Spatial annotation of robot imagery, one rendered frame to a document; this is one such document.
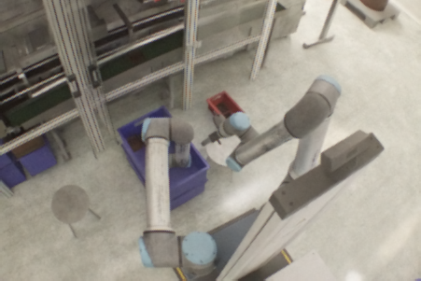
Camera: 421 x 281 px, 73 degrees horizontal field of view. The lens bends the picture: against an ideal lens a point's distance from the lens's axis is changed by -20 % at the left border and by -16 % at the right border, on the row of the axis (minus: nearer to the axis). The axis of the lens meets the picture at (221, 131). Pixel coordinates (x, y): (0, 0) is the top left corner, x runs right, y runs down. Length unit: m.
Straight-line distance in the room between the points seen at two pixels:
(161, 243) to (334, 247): 1.62
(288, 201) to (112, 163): 2.20
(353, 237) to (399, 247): 0.48
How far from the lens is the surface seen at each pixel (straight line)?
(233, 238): 1.76
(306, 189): 0.74
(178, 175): 2.44
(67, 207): 2.44
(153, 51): 2.53
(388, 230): 3.04
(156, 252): 1.47
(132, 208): 2.60
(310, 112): 1.17
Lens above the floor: 2.42
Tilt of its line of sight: 56 degrees down
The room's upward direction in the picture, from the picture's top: 11 degrees clockwise
